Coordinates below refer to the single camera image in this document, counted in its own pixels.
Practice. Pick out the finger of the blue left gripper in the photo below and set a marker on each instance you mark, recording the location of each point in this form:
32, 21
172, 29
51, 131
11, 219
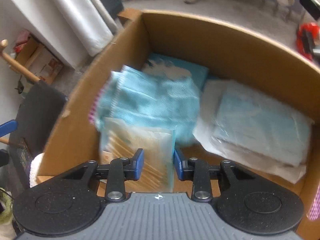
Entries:
8, 127

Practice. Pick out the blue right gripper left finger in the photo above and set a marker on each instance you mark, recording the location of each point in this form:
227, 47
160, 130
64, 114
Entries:
120, 170

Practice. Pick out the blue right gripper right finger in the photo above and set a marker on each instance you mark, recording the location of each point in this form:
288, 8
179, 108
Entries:
198, 172

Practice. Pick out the bagged beige cloth pack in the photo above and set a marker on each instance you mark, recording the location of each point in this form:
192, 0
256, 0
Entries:
151, 147

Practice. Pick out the bagged blue face masks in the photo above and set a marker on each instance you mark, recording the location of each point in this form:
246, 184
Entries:
251, 128

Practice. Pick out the teal knitted cloth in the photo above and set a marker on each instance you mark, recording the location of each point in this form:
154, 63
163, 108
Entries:
145, 100

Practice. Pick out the blue carton box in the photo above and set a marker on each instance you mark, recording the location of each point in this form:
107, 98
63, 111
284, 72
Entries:
172, 68

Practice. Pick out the black chair seat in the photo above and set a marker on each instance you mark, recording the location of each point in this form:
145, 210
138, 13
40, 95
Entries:
37, 116

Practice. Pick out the pink checkered tablecloth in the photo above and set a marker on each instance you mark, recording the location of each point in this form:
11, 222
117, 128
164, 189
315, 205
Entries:
314, 211

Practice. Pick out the grey curtain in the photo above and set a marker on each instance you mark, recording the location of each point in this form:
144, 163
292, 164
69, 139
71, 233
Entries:
73, 30

